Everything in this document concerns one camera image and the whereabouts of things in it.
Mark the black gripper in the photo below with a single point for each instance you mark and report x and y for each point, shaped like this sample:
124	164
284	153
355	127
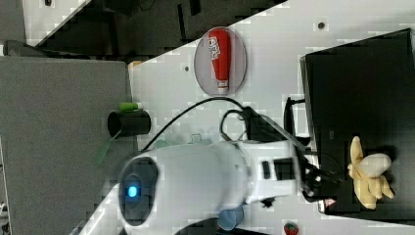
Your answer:
317	184

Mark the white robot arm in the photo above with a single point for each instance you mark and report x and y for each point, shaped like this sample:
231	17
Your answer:
162	191

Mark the black toaster oven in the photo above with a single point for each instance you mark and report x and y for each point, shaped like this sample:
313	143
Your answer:
365	89

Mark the red strawberry toy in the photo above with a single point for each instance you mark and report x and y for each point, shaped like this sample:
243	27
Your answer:
291	229

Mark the blue bowl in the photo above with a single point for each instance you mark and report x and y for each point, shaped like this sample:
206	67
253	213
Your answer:
230	219

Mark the green mug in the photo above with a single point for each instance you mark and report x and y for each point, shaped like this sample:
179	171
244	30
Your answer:
198	138

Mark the grey round plate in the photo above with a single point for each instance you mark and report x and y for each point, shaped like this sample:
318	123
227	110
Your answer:
204	71

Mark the green perforated colander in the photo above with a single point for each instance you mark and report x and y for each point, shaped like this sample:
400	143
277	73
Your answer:
160	144

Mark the red ketchup bottle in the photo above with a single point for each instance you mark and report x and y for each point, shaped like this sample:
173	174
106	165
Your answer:
219	47

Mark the black cylinder holder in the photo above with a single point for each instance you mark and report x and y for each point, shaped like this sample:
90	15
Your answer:
125	124

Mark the green marker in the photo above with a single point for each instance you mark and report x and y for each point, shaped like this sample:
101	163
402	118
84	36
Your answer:
130	107

